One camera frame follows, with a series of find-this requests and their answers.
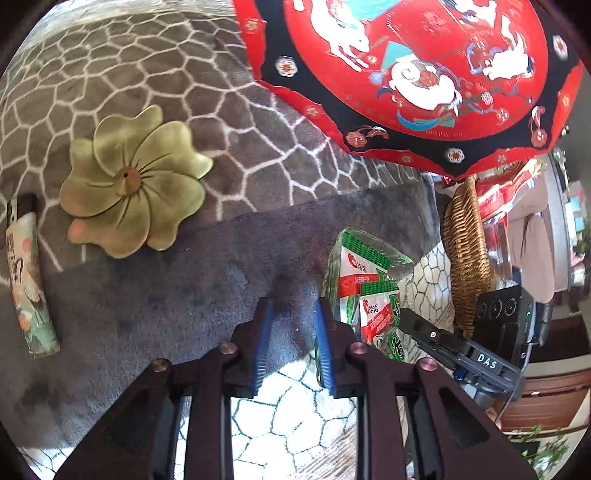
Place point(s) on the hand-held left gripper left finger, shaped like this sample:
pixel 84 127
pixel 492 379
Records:
pixel 262 344

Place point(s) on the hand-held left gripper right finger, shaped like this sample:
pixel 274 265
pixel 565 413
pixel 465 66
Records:
pixel 324 348

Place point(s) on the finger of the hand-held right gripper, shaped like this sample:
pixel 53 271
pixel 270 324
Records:
pixel 425 330

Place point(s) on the green seaweed snack pack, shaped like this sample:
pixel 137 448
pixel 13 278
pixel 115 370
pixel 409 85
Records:
pixel 369 286

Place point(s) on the wicker basket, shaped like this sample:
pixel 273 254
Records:
pixel 466 254

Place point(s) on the red white snack bag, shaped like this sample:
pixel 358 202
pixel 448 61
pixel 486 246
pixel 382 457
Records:
pixel 508 189

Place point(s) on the brass flower-shaped dish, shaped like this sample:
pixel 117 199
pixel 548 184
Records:
pixel 134 184

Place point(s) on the patterned paper tube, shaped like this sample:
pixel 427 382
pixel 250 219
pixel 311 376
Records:
pixel 30 286

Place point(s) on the red octagonal gift box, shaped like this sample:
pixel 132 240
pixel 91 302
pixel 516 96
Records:
pixel 415 69

